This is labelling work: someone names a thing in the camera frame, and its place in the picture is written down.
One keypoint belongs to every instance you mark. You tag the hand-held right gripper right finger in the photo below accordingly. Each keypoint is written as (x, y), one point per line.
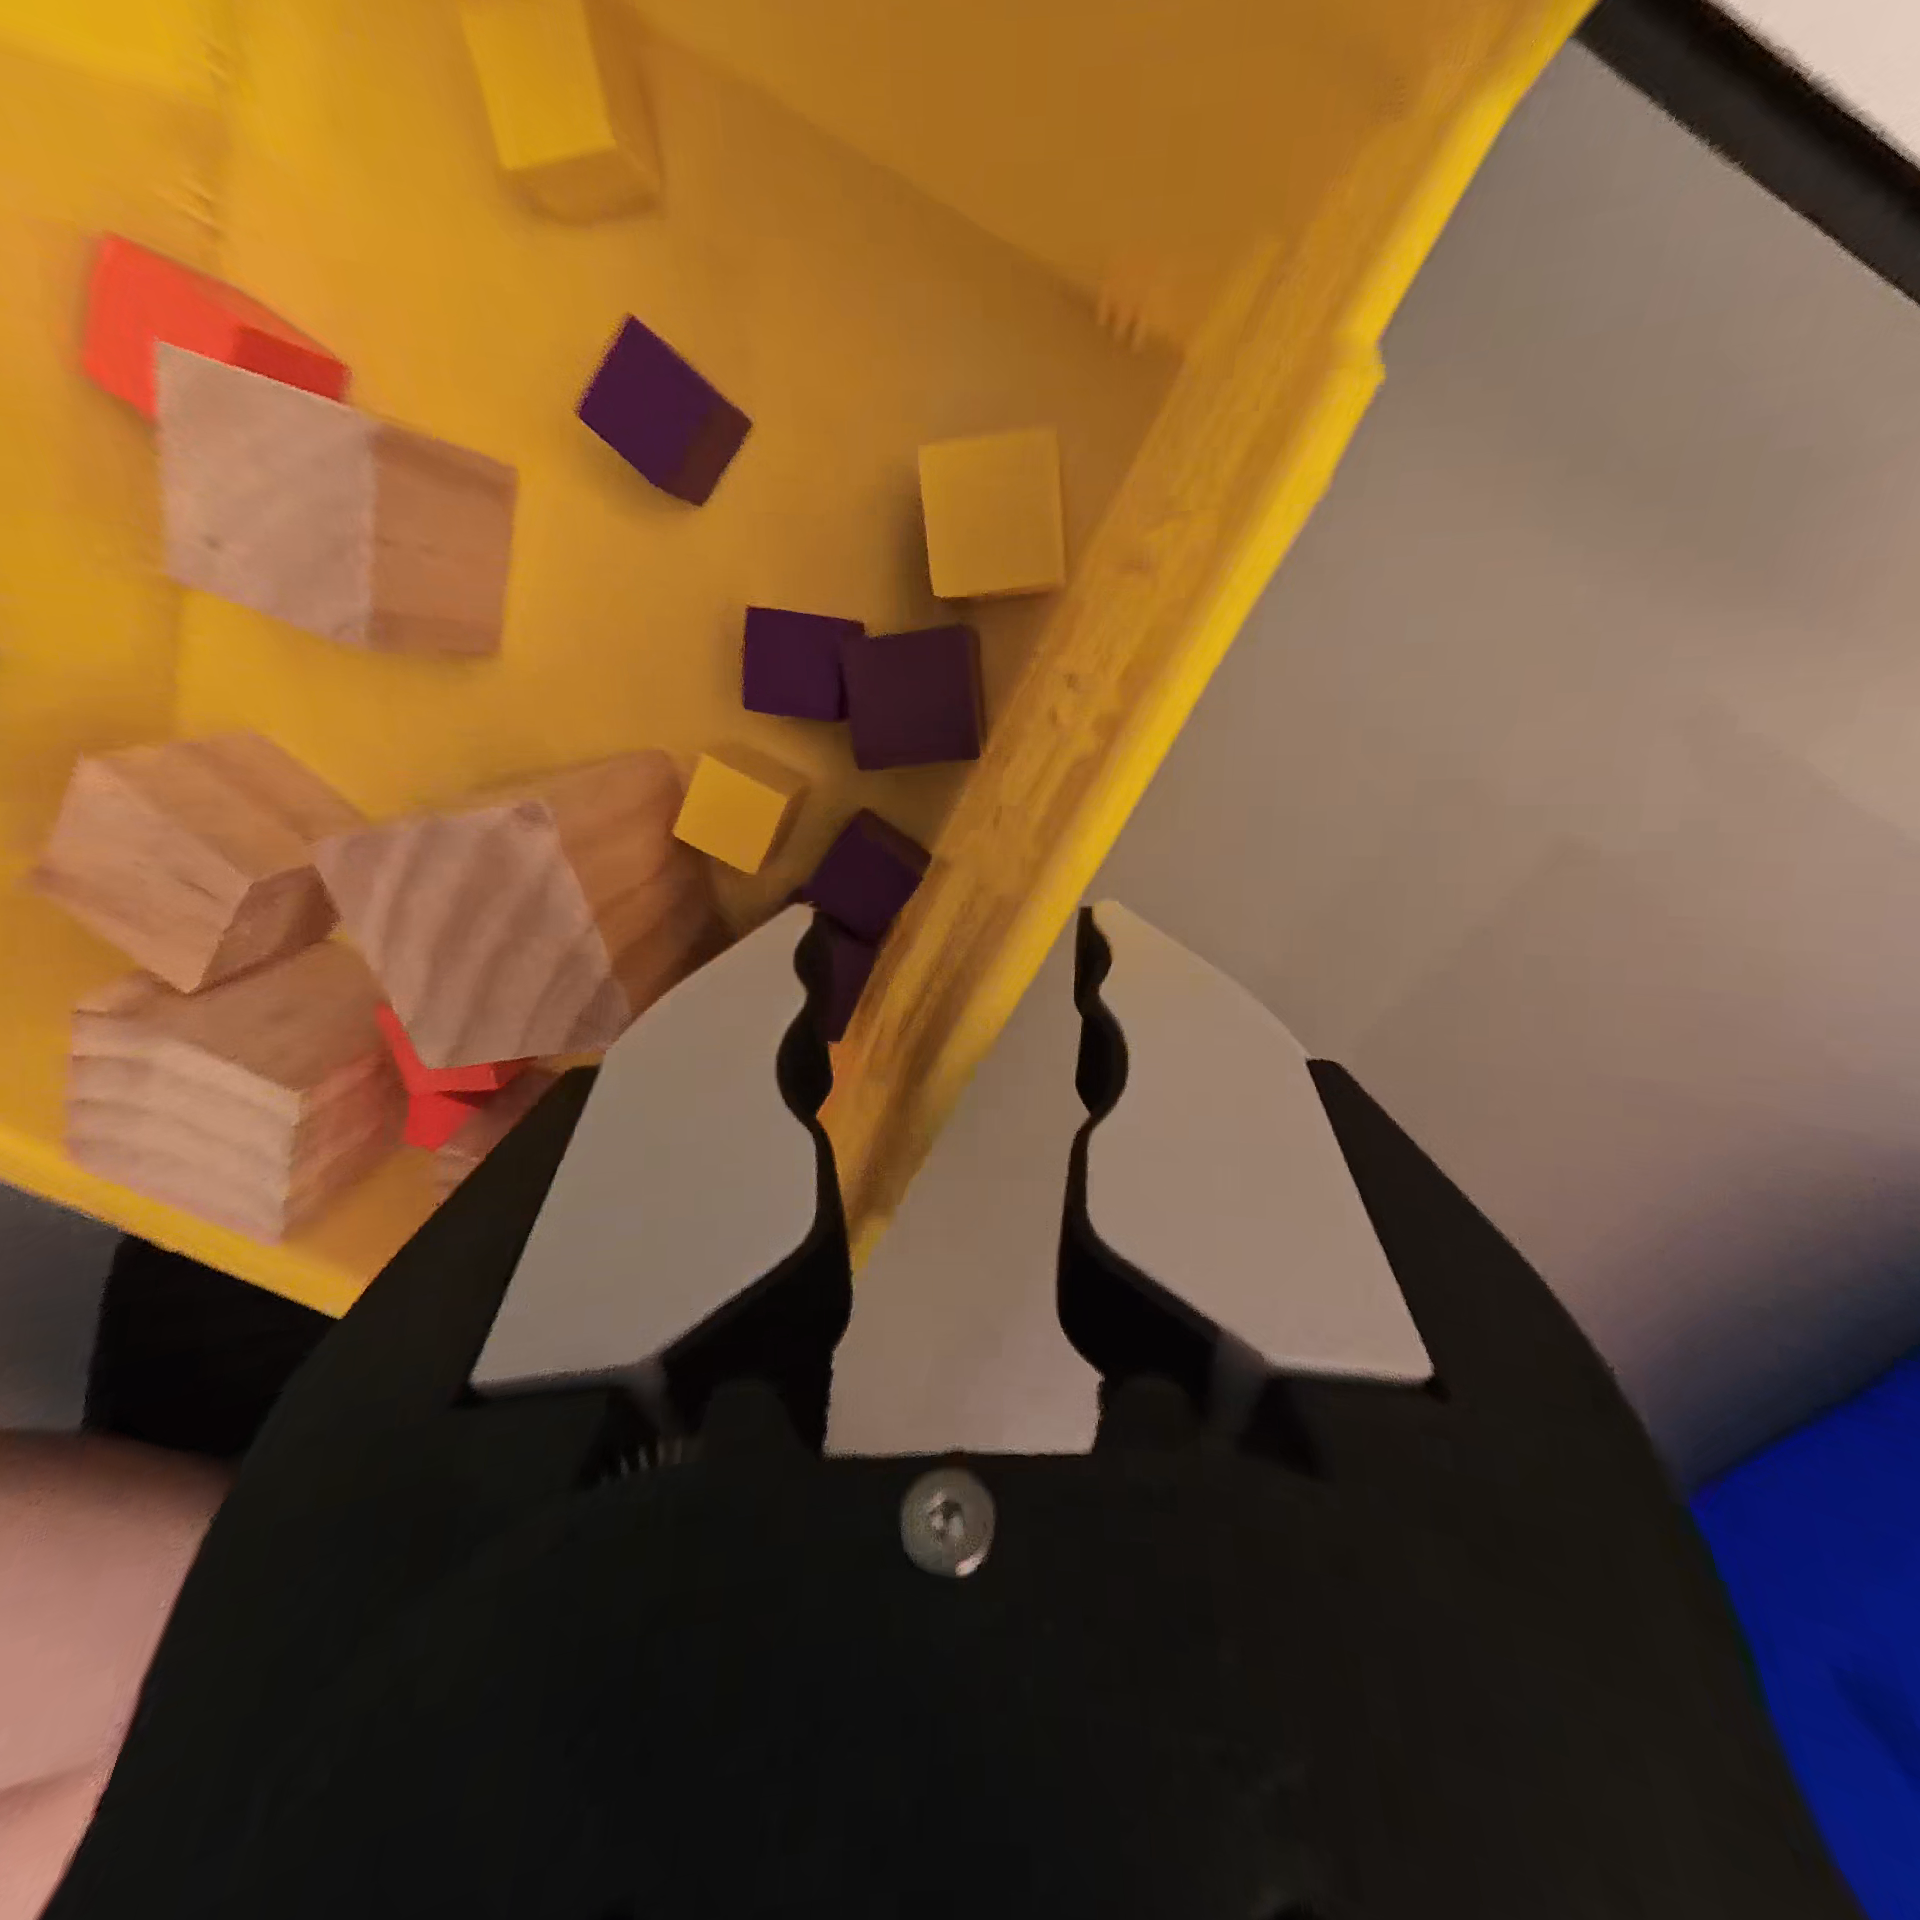
(1244, 1199)

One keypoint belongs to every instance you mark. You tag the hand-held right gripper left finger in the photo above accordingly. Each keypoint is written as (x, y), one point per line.
(660, 1199)

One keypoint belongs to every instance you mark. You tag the blue plastic box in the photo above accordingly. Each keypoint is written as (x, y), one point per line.
(1830, 1651)

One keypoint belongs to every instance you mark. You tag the pile of wooden cubes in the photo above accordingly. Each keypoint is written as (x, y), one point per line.
(329, 509)

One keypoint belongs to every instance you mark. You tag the yellow plastic box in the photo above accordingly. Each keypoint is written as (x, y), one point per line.
(841, 301)

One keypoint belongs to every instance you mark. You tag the person's left forearm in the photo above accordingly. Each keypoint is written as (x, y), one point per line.
(75, 1621)

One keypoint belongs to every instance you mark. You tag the thin black panel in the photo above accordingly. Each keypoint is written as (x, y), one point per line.
(1770, 135)

